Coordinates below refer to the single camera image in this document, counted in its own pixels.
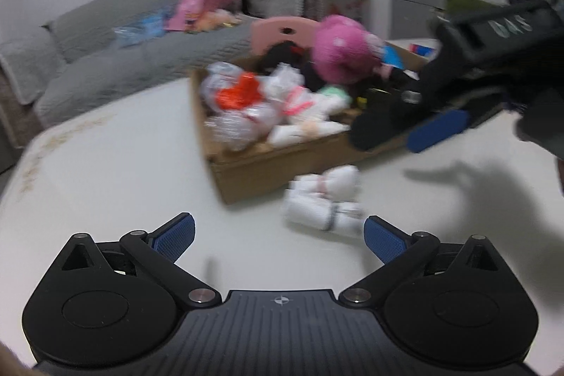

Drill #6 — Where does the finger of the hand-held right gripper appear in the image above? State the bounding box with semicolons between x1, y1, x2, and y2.
370;50;468;109
406;98;507;153

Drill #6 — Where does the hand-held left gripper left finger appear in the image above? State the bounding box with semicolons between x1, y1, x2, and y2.
61;212;222;308

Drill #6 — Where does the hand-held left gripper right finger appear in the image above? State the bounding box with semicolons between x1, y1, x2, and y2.
339;215;502;308

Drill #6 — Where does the black sock yellow band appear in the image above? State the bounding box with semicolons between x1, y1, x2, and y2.
355;70;417;106

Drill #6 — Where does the black grey fuzzy sock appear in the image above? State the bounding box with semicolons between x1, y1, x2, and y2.
350;94;424;152

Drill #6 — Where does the white sock peach band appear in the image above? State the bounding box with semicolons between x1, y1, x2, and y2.
288;165;362;207

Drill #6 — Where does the grey white sock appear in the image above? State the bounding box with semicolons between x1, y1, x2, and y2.
284;197;366;239

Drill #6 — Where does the brown cardboard box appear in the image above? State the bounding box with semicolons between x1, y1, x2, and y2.
189;41;441;205

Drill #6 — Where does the pink fuzzy sock bundle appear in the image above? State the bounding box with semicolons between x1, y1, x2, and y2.
311;16;384;84

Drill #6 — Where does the clear bag green band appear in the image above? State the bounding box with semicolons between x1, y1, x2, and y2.
318;84;353;112

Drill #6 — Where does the white sock pink band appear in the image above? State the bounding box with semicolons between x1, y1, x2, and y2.
282;87;336;125

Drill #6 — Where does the clear bag red band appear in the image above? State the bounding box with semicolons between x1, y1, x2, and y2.
205;105;285;152

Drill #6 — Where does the white bag black band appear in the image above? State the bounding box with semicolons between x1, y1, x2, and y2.
269;119;349;148

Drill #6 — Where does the white plastic bag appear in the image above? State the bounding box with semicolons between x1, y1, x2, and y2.
261;64;309;104

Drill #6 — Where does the orange plastic bag bundle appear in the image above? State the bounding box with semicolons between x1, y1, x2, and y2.
218;75;262;110

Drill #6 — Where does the black sock pink band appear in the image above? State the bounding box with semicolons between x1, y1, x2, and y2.
260;42;311;70

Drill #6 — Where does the white desktop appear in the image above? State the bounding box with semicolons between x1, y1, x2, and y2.
0;37;564;315

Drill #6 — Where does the orange blue toy strip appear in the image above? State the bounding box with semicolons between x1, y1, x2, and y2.
410;43;441;57

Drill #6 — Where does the pink plastic chair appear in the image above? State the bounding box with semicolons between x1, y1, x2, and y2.
250;17;320;55

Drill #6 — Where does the grey sofa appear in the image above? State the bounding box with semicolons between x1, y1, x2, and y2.
0;0;322;130

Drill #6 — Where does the clear blue plastic bag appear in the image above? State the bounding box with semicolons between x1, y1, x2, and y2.
114;12;170;46

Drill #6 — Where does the plush toy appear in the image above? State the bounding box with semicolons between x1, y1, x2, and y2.
194;8;241;31

